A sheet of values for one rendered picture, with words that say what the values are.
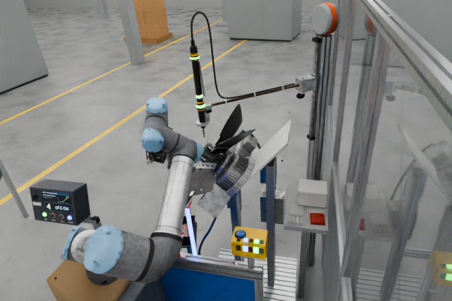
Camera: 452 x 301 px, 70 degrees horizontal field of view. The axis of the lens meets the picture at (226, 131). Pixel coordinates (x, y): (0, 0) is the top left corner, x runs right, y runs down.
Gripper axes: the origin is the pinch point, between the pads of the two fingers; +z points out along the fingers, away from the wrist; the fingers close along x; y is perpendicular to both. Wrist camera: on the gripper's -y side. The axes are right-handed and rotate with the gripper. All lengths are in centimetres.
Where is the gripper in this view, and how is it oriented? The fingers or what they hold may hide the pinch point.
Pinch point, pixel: (163, 162)
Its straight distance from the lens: 142.3
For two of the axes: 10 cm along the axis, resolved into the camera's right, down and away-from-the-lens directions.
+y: -2.5, 6.6, -7.1
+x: 9.6, 2.4, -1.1
